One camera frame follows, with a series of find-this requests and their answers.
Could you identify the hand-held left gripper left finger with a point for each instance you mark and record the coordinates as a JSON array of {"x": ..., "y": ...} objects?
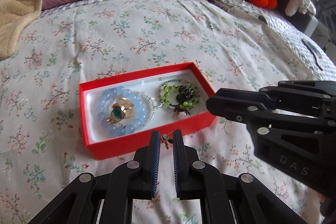
[{"x": 155, "y": 161}]

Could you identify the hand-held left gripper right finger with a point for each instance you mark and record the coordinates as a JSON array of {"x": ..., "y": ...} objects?
[{"x": 175, "y": 161}]

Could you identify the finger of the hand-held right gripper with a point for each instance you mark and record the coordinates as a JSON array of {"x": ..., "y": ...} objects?
[
  {"x": 231, "y": 106},
  {"x": 283, "y": 145}
]

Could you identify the small gold earring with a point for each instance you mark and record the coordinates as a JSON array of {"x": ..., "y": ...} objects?
[{"x": 166, "y": 140}]

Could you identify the red cardboard box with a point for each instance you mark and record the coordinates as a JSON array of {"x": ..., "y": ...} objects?
[{"x": 147, "y": 140}]

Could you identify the dark metal charm piece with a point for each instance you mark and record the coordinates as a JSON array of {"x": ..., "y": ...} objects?
[{"x": 187, "y": 92}]

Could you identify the dark slim hair clip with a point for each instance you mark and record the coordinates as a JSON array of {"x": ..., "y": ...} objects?
[{"x": 313, "y": 52}]

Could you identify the dark grey stool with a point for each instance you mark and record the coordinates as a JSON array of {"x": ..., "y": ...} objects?
[{"x": 302, "y": 20}]

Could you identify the white plush piece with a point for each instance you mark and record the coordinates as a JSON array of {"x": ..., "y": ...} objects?
[{"x": 291, "y": 7}]

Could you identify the floral bedsheet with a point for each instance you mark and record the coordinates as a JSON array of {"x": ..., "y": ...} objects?
[{"x": 105, "y": 37}]

